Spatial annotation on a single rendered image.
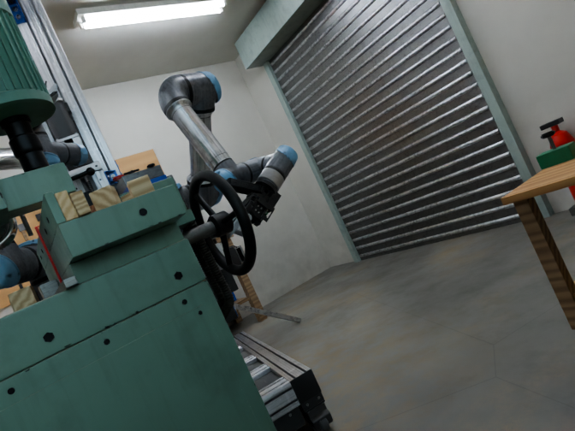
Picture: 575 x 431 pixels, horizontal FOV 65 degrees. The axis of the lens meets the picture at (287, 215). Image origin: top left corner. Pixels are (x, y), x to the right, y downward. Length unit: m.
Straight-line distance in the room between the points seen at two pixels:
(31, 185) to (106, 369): 0.43
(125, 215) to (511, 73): 3.01
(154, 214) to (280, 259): 4.25
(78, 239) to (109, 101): 4.17
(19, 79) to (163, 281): 0.52
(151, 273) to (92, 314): 0.12
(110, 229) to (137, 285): 0.12
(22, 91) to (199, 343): 0.63
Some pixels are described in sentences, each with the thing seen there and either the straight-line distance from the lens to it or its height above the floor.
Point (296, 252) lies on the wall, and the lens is 5.18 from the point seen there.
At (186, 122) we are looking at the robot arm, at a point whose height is 1.17.
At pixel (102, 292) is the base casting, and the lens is 0.87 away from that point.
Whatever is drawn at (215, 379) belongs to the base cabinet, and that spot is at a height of 0.53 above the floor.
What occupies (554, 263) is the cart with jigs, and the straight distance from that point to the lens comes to 1.59.
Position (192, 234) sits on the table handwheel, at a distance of 1.13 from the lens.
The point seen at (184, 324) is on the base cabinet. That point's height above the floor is 0.65.
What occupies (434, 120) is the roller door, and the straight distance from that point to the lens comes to 3.80.
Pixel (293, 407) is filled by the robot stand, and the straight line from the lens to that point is 1.71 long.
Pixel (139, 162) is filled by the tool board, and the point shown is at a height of 1.86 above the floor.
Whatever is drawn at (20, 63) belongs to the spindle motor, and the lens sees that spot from 1.15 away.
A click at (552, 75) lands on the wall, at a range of 3.40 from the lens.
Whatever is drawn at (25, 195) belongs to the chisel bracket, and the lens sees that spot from 1.08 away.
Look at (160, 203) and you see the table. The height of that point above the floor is 0.87.
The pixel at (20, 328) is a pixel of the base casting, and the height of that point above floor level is 0.77.
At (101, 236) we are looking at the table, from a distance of 0.83.
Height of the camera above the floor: 0.75
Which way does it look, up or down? level
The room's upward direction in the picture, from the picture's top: 25 degrees counter-clockwise
